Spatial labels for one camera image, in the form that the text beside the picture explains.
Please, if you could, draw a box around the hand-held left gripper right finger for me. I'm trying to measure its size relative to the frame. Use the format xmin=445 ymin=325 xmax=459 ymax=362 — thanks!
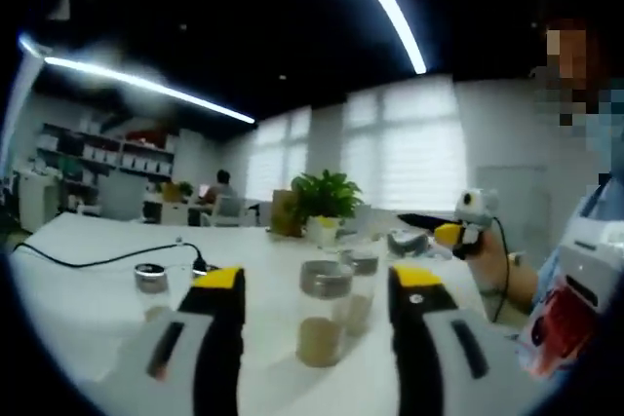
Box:
xmin=388 ymin=264 xmax=531 ymax=416

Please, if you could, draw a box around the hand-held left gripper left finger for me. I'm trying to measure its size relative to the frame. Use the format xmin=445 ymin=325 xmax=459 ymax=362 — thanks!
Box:
xmin=114 ymin=267 xmax=248 ymax=416

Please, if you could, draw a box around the short glass seasoning bottle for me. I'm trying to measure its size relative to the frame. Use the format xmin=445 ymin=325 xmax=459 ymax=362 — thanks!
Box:
xmin=133 ymin=262 xmax=174 ymax=324

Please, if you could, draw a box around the tall glass seasoning bottle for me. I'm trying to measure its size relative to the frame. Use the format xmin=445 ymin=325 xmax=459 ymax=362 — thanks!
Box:
xmin=339 ymin=248 xmax=381 ymax=338
xmin=295 ymin=259 xmax=354 ymax=369

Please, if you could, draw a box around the person's right hand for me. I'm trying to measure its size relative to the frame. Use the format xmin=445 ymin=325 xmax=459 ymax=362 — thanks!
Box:
xmin=465 ymin=229 xmax=519 ymax=295

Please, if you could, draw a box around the wide window with blinds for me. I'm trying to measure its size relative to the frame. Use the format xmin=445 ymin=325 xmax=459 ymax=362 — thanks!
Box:
xmin=342 ymin=78 xmax=465 ymax=211

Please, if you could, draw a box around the green potted plant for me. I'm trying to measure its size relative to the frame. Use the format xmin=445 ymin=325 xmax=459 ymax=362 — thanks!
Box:
xmin=291 ymin=170 xmax=366 ymax=247

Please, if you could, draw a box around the white chest-worn device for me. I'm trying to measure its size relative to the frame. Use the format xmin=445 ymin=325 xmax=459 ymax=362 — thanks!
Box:
xmin=555 ymin=219 xmax=624 ymax=306

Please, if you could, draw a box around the red badge card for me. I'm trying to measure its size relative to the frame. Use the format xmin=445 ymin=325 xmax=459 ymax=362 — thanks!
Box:
xmin=518 ymin=277 xmax=600 ymax=382

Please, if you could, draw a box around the brown paper bag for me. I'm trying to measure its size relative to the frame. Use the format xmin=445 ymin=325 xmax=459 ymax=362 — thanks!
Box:
xmin=270 ymin=189 xmax=304 ymax=238

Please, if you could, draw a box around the white office chair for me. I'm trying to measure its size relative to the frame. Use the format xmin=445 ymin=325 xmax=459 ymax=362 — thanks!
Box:
xmin=211 ymin=195 xmax=249 ymax=228

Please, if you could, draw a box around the narrow window with blinds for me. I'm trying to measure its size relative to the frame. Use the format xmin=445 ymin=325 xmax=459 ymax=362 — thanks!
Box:
xmin=247 ymin=107 xmax=314 ymax=204

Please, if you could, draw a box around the grey partition panel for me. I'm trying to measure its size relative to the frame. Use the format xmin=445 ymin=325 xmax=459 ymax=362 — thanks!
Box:
xmin=97 ymin=174 xmax=148 ymax=222

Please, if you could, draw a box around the row of white storage boxes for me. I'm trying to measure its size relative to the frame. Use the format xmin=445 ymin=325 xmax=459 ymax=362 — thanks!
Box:
xmin=79 ymin=141 xmax=176 ymax=177

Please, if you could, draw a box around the white storage shelf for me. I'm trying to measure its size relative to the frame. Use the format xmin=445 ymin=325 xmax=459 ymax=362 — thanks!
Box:
xmin=35 ymin=120 xmax=177 ymax=213

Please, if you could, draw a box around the ceiling light strip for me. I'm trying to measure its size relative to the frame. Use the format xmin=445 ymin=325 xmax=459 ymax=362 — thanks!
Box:
xmin=339 ymin=0 xmax=429 ymax=75
xmin=18 ymin=32 xmax=258 ymax=126

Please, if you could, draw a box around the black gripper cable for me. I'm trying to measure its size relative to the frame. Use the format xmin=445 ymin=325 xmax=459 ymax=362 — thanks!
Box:
xmin=488 ymin=214 xmax=512 ymax=323

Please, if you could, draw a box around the black power cable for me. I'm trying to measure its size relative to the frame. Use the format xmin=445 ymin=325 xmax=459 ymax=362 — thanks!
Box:
xmin=13 ymin=234 xmax=212 ymax=277

